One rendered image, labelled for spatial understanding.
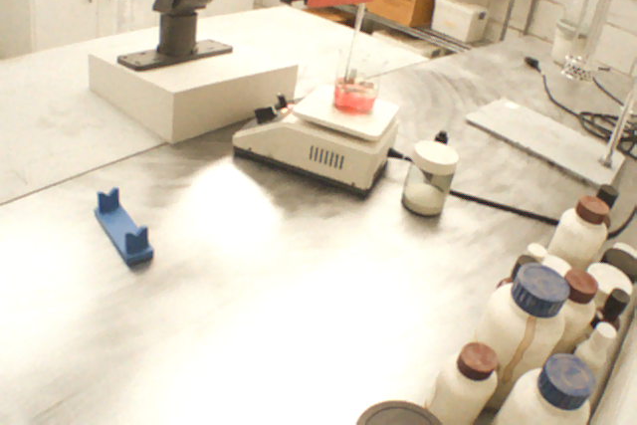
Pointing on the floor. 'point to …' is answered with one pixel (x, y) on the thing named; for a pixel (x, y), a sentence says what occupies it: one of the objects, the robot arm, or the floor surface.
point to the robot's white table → (30, 67)
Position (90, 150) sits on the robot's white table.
